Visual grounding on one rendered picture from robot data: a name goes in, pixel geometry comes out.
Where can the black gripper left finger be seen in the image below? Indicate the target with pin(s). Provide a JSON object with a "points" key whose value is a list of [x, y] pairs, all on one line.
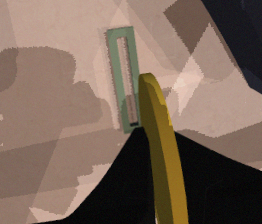
{"points": [[126, 193]]}

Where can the thin gold coin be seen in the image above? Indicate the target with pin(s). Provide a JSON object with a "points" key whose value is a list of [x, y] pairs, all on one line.
{"points": [[169, 193]]}

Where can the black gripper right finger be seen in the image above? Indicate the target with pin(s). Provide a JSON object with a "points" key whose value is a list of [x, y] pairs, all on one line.
{"points": [[219, 190]]}

